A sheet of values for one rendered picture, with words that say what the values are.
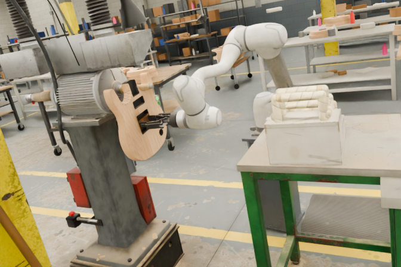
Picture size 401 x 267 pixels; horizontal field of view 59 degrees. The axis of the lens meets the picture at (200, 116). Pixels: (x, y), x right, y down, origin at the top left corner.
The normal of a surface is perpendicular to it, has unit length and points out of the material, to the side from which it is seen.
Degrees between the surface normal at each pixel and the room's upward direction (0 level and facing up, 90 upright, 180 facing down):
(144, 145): 88
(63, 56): 90
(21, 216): 90
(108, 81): 84
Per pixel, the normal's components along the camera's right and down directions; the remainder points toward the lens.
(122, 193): 0.88, -0.04
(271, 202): -0.55, 0.33
